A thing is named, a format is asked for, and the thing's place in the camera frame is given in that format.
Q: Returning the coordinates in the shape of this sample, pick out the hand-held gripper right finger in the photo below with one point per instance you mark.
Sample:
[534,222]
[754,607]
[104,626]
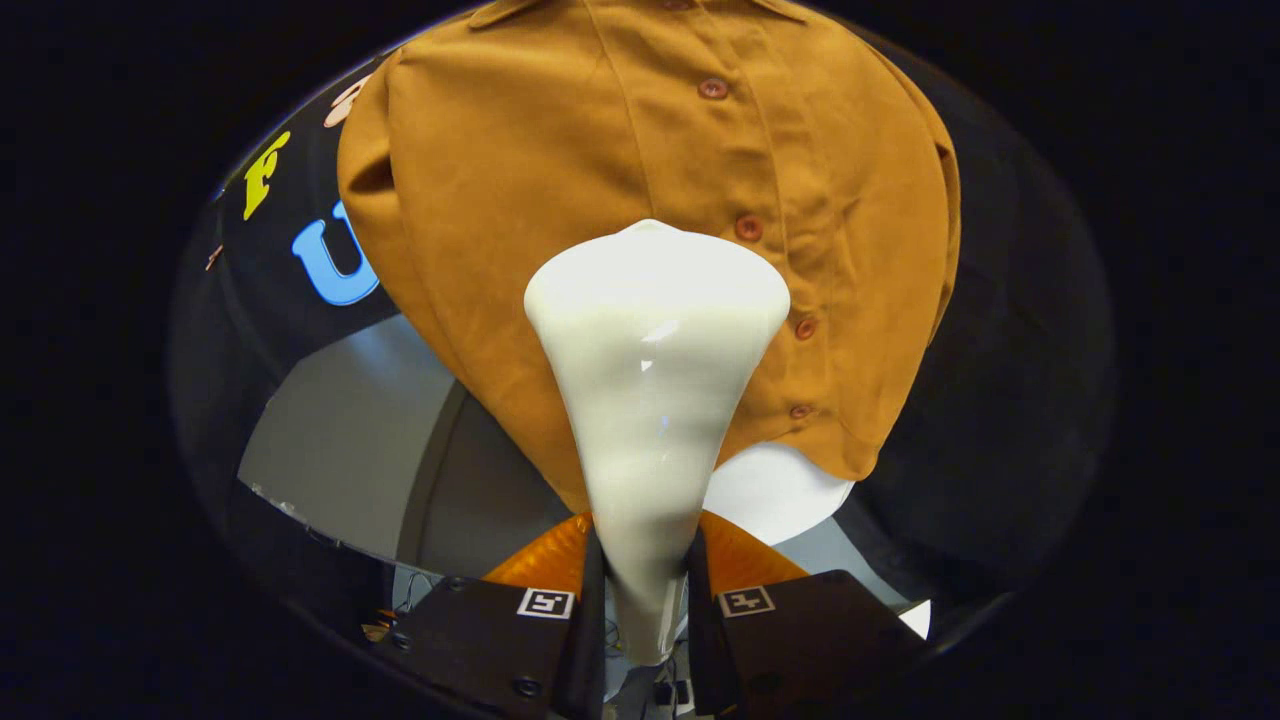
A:
[702,660]

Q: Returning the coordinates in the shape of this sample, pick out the white paper sheet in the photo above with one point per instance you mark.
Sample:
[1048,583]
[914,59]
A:
[917,620]

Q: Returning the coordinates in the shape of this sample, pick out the white garment steamer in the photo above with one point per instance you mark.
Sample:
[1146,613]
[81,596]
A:
[655,380]

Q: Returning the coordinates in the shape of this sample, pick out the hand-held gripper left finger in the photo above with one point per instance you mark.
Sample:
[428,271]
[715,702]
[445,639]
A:
[592,660]

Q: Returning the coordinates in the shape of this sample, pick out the grey cabinet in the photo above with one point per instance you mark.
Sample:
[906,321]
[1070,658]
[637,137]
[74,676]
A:
[350,440]

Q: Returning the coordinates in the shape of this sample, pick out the brown button shirt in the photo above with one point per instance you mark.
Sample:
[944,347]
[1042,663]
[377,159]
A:
[520,200]

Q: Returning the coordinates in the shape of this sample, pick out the black backdrop cloth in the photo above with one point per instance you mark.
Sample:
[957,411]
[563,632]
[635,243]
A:
[1000,350]

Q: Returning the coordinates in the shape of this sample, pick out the white mannequin hanger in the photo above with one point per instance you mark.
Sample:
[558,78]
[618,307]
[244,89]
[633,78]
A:
[770,495]

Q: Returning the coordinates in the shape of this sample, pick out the red clip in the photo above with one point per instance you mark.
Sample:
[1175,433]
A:
[213,257]

